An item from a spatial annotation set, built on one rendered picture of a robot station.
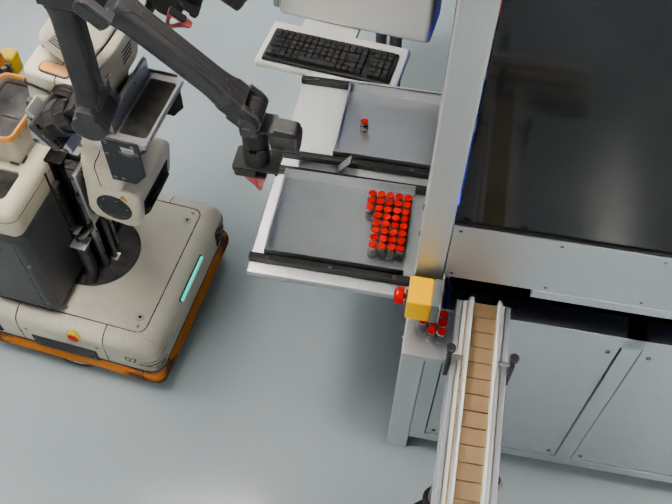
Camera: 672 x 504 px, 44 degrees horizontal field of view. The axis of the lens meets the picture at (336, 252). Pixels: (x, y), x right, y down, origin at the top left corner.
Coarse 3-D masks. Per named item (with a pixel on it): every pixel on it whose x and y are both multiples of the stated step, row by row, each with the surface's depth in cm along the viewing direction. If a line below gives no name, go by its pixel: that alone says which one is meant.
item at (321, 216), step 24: (288, 168) 214; (288, 192) 213; (312, 192) 213; (336, 192) 214; (360, 192) 214; (408, 192) 213; (288, 216) 209; (312, 216) 209; (336, 216) 209; (360, 216) 209; (288, 240) 205; (312, 240) 205; (336, 240) 205; (360, 240) 205; (336, 264) 199; (360, 264) 197; (384, 264) 201
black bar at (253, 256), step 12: (252, 252) 200; (276, 264) 200; (288, 264) 199; (300, 264) 199; (312, 264) 199; (324, 264) 199; (348, 276) 199; (360, 276) 198; (372, 276) 197; (384, 276) 197; (396, 276) 197; (408, 276) 197
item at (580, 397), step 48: (528, 336) 198; (576, 336) 194; (624, 336) 191; (432, 384) 227; (528, 384) 218; (576, 384) 213; (624, 384) 209; (432, 432) 254; (528, 432) 242; (576, 432) 235; (624, 432) 230
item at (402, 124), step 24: (360, 96) 233; (384, 96) 233; (408, 96) 232; (432, 96) 230; (360, 120) 228; (384, 120) 228; (408, 120) 228; (432, 120) 228; (336, 144) 221; (360, 144) 223; (384, 144) 223; (408, 144) 223; (432, 144) 223
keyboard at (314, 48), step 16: (288, 32) 256; (272, 48) 252; (288, 48) 253; (304, 48) 252; (320, 48) 252; (336, 48) 252; (352, 48) 252; (368, 48) 253; (288, 64) 251; (304, 64) 250; (320, 64) 248; (336, 64) 248; (352, 64) 249; (368, 64) 250; (384, 64) 249; (368, 80) 246; (384, 80) 246
